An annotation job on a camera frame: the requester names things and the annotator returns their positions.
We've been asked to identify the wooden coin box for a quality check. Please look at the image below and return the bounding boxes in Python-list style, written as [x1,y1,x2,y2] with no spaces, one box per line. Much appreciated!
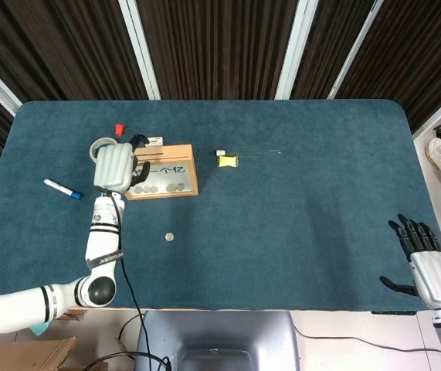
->
[125,144,199,201]

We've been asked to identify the thin black floor cable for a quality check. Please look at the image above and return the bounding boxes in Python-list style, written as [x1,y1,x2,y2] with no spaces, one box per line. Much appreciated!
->
[293,324,441,353]

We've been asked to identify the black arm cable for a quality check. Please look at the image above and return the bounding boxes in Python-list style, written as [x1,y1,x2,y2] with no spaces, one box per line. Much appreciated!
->
[87,191,173,371]

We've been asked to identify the clear tape roll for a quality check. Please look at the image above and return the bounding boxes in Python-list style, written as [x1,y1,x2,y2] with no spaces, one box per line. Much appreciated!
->
[90,136,120,163]

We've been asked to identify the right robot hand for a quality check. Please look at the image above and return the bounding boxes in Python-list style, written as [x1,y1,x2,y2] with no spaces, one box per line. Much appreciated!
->
[378,213,441,310]

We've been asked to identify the brown cardboard box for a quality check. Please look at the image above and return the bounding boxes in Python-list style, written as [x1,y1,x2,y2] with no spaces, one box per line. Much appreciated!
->
[0,335,109,371]

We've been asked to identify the brown cardboard tray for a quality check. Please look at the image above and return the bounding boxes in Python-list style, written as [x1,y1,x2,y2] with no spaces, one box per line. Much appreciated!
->
[56,308,87,322]

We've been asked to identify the black cable near torso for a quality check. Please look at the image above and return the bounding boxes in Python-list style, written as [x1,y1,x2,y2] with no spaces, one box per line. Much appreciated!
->
[116,311,144,349]

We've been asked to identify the grey robot torso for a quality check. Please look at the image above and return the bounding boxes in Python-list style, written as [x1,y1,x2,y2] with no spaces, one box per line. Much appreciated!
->
[134,310,301,371]

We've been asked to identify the glass test tube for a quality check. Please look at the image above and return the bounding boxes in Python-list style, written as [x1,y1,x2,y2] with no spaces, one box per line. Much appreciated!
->
[215,148,282,157]

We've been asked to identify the white marker blue cap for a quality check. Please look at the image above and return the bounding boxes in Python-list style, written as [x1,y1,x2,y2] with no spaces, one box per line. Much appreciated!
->
[42,178,84,202]

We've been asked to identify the black table edge bracket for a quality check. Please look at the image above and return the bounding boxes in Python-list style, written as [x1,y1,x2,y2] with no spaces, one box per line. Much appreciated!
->
[371,308,417,316]

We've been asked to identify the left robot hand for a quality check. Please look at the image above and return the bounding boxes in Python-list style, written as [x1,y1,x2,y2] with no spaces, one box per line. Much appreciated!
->
[93,133,151,194]

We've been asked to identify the blue table cloth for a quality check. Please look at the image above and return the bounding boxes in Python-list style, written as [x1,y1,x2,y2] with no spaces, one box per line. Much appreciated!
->
[0,99,441,312]

